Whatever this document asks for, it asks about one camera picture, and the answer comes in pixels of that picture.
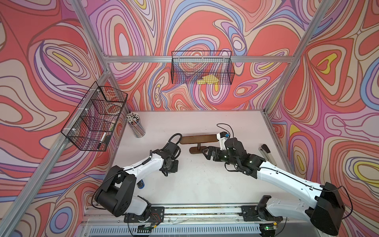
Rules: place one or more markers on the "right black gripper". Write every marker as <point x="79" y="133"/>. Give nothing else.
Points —
<point x="215" y="150"/>

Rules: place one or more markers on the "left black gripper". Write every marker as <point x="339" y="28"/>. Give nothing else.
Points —
<point x="175" y="168"/>

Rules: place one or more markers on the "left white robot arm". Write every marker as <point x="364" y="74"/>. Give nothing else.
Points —
<point x="116" y="193"/>

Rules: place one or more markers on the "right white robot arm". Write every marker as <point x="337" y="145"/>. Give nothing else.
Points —
<point x="319" y="204"/>

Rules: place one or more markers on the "brown wooden watch stand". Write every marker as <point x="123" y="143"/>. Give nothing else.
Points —
<point x="198" y="140"/>

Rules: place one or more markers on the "blue stapler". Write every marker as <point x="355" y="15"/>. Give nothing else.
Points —
<point x="141" y="184"/>

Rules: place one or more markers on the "white marker in basket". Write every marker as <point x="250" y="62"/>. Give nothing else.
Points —
<point x="101" y="141"/>

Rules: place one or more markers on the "yellow paper in basket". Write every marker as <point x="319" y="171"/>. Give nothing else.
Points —
<point x="208" y="80"/>

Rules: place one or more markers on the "black wire basket left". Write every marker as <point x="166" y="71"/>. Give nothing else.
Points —
<point x="97" y="112"/>

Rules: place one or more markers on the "black wire basket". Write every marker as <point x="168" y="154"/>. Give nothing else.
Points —
<point x="97" y="112"/>
<point x="188" y="66"/>

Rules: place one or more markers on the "black wire basket back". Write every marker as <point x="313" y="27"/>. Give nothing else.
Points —
<point x="188" y="66"/>

